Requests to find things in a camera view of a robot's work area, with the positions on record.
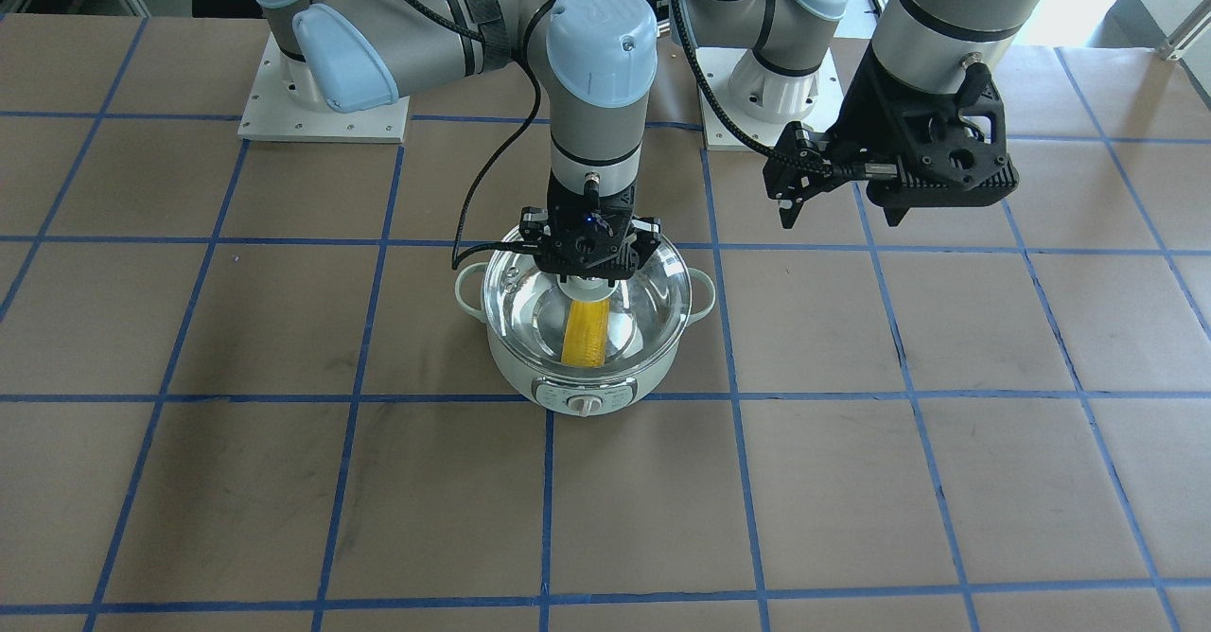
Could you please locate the glass pot lid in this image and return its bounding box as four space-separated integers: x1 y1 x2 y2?
482 237 700 378

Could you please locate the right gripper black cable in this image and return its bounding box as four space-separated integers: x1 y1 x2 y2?
350 0 601 272

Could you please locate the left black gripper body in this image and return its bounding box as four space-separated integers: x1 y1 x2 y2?
823 50 1020 226

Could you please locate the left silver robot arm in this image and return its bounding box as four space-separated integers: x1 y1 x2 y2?
668 0 1041 228

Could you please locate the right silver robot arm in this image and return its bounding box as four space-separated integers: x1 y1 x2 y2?
256 0 660 280

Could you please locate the brown paper table mat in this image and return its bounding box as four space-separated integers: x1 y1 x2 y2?
0 13 1211 632

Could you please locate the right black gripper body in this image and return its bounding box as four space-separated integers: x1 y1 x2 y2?
530 176 645 280

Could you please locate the yellow corn cob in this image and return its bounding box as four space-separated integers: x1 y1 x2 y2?
559 299 610 368

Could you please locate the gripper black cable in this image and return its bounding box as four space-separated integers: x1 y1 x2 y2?
350 0 601 272
668 0 900 180

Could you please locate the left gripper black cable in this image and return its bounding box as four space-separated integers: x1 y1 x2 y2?
668 0 900 180

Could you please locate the pale green electric pot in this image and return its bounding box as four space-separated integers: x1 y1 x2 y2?
454 239 717 416

